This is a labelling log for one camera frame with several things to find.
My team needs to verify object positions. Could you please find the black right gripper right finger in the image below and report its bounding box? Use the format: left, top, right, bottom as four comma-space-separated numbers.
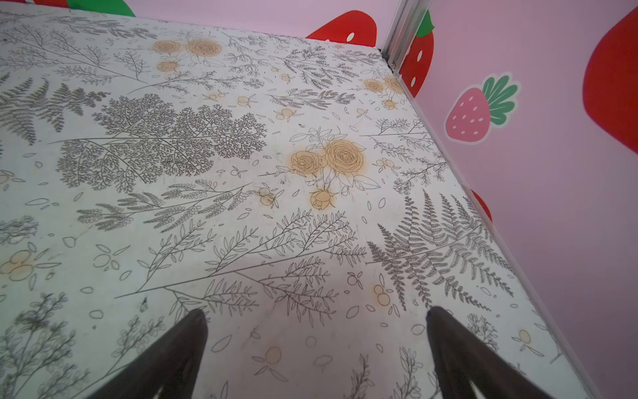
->
426, 307, 550, 399

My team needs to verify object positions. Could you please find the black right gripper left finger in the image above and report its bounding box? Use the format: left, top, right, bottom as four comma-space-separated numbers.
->
91, 309, 209, 398

